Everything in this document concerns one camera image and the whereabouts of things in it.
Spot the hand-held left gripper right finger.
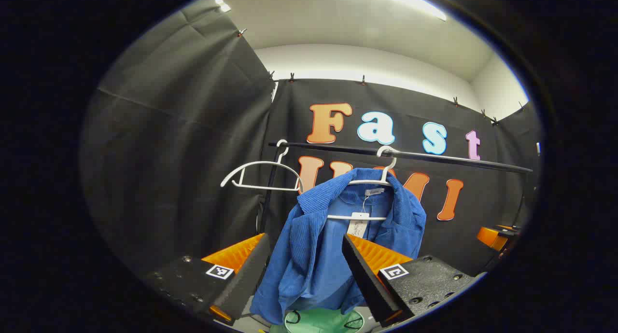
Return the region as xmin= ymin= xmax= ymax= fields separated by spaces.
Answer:
xmin=341 ymin=233 xmax=487 ymax=328

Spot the white plastic hanger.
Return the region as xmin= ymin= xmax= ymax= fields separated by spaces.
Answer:
xmin=221 ymin=139 xmax=304 ymax=193
xmin=326 ymin=145 xmax=398 ymax=222

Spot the black clothes rack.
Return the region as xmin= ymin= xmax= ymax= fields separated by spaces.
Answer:
xmin=258 ymin=140 xmax=534 ymax=233

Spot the green laundry hamper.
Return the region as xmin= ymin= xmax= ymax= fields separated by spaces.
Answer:
xmin=270 ymin=307 xmax=367 ymax=333

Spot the blue corduroy shirt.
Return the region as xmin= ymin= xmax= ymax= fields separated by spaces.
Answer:
xmin=250 ymin=168 xmax=427 ymax=325

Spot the row of black backdrop clips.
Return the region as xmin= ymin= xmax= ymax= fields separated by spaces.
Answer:
xmin=237 ymin=28 xmax=527 ymax=127

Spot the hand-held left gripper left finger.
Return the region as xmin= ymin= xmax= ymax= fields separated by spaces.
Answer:
xmin=144 ymin=233 xmax=272 ymax=326

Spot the black backdrop cloth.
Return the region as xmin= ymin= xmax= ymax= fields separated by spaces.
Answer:
xmin=80 ymin=0 xmax=544 ymax=285

